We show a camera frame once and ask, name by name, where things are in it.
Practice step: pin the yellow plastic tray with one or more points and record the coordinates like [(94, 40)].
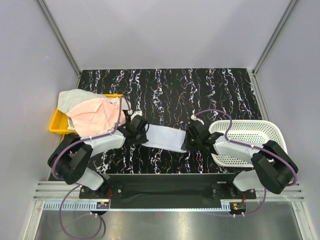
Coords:
[(60, 124)]

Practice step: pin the left aluminium frame post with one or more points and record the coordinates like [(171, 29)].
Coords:
[(58, 35)]

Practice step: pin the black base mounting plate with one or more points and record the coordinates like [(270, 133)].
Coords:
[(191, 191)]

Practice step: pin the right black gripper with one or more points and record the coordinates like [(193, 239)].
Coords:
[(186, 145)]

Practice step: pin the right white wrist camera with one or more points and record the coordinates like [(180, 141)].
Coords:
[(195, 118)]

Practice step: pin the white perforated plastic basket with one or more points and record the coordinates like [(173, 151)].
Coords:
[(251, 131)]

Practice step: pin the right aluminium frame post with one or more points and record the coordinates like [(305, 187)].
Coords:
[(277, 31)]

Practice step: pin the black marble pattern mat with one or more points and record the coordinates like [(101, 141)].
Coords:
[(168, 97)]

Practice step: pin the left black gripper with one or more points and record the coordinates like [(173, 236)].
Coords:
[(143, 140)]

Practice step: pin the pink towel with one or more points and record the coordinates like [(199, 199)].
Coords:
[(96, 116)]

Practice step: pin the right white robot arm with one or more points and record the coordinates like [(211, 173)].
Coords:
[(258, 144)]

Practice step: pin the cream white towel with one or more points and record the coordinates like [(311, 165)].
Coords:
[(79, 101)]

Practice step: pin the slotted cable duct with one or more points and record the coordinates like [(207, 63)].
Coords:
[(77, 206)]

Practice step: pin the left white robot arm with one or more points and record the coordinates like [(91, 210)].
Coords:
[(69, 161)]

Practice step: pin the aluminium frame post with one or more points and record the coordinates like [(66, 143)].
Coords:
[(277, 31), (58, 35)]

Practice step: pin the light blue towel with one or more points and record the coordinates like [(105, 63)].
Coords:
[(165, 138)]

